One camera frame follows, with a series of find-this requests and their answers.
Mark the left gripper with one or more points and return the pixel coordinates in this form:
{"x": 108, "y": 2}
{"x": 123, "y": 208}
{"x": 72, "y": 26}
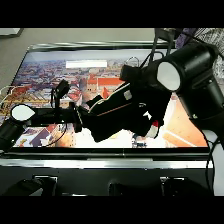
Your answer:
{"x": 77, "y": 117}

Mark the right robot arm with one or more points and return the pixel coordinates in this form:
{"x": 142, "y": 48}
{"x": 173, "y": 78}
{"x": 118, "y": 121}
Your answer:
{"x": 196, "y": 76}

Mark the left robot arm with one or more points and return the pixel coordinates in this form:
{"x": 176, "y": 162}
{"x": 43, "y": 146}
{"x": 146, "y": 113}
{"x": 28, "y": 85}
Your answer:
{"x": 43, "y": 116}

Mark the purple garment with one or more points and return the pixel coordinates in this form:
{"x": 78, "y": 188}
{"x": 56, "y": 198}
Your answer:
{"x": 184, "y": 37}

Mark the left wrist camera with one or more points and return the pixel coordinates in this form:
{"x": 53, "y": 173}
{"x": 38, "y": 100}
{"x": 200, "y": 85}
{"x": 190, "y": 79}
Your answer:
{"x": 62, "y": 88}

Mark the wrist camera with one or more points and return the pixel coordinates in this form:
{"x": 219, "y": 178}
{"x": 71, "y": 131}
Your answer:
{"x": 62, "y": 88}
{"x": 129, "y": 72}

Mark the silver frame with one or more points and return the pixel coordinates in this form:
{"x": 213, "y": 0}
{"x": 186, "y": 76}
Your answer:
{"x": 100, "y": 163}

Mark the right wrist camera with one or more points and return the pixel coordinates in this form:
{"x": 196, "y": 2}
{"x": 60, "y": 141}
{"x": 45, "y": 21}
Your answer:
{"x": 129, "y": 72}

